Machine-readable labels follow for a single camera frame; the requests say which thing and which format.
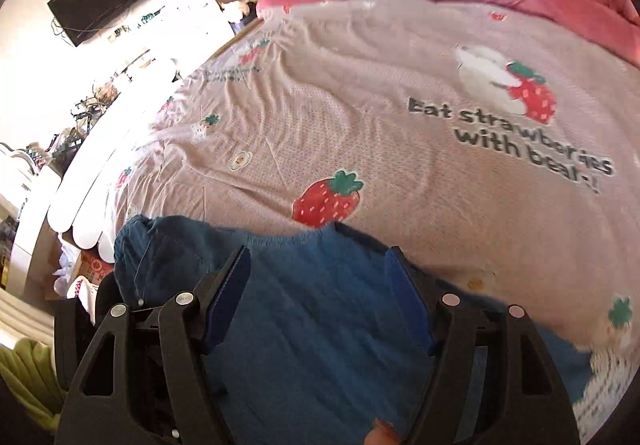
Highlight pink strawberry printed bed sheet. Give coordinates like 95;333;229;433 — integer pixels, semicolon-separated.
110;0;640;436

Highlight beige plush toy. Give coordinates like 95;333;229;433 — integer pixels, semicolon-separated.
222;0;251;23

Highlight person's right hand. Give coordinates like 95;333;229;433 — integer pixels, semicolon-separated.
364;419;401;445

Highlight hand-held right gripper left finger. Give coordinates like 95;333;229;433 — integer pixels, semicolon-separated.
55;245;251;445

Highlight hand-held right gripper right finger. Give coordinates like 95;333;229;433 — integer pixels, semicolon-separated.
385;245;583;445

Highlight white scalloped bed footboard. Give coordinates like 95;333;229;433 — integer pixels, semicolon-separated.
47;60;196;266

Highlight red patterned box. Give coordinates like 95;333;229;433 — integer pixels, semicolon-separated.
75;250;116;287

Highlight light green cloth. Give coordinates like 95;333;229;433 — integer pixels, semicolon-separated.
0;337;66;431

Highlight blue denim pants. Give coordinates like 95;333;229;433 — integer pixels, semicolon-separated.
114;215;596;445

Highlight white dresser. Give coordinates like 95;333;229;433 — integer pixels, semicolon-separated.
150;0;235;70

